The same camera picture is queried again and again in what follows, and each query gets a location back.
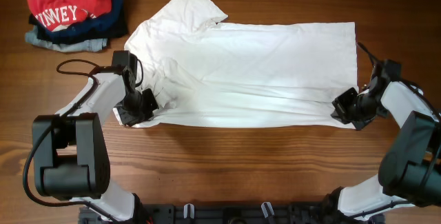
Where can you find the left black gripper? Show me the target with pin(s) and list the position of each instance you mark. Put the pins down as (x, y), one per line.
(150, 104)

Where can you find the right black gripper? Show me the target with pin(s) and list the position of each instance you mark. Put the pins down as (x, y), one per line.
(340, 112)

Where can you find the white t-shirt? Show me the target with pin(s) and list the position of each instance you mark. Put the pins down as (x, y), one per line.
(207, 72)

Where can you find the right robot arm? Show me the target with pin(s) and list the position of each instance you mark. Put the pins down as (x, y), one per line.
(409, 173)

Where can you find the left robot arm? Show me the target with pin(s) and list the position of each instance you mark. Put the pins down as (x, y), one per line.
(68, 163)

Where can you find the black folded garment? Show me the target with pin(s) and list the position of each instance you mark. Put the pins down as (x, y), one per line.
(115, 31)

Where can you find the navy blue folded garment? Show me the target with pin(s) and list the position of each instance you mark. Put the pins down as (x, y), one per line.
(103, 17)

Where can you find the light blue folded jeans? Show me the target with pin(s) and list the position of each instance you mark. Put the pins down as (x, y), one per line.
(94, 45)

